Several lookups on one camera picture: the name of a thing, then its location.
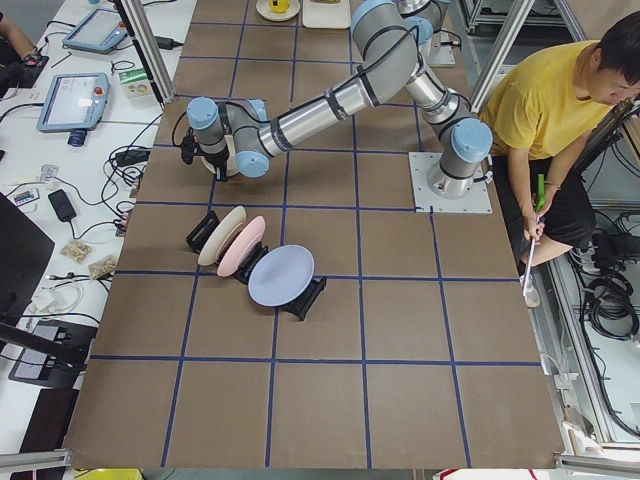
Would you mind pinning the aluminium frame post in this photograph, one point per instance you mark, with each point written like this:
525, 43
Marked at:
133, 15

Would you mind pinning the blue teach pendant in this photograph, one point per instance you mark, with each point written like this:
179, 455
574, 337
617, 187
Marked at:
74, 102
101, 31

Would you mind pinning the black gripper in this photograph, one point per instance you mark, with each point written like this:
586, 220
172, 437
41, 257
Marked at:
218, 161

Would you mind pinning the white round plate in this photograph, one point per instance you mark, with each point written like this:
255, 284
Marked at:
262, 7

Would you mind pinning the light blue plate in rack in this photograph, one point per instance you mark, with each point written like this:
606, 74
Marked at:
281, 275

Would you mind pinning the black phone on desk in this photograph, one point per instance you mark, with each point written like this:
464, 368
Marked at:
62, 205

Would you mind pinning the near blue teach pendant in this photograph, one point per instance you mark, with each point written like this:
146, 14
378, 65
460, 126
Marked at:
74, 102

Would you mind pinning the cream ceramic bowl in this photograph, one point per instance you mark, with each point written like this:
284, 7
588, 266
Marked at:
230, 168

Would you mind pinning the far blue teach pendant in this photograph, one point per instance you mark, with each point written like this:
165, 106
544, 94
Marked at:
101, 31

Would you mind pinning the cream plate in rack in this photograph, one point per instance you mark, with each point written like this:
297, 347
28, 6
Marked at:
222, 236

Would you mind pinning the colourful remote control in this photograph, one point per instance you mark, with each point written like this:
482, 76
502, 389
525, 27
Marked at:
25, 197

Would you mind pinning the person in yellow shirt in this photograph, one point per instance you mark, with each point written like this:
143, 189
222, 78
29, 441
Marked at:
541, 115

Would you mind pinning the black monitor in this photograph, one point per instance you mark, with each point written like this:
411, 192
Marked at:
25, 254

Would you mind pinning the white rectangular tray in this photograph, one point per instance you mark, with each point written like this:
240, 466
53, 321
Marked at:
326, 14

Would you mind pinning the green handled tool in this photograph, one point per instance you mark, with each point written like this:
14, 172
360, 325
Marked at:
539, 195

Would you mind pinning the pink plate in rack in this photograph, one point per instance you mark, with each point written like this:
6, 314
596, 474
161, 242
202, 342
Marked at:
241, 247

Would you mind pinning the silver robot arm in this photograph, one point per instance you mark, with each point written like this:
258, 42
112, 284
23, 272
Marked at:
393, 38
427, 15

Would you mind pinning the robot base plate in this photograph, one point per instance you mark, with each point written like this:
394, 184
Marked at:
434, 192
440, 54

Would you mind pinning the green white small box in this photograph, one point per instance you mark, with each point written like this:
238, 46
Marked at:
135, 83

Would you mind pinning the black power adapter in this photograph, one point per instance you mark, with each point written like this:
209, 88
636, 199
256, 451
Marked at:
131, 157

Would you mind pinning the black dish rack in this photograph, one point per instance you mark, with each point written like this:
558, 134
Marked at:
298, 307

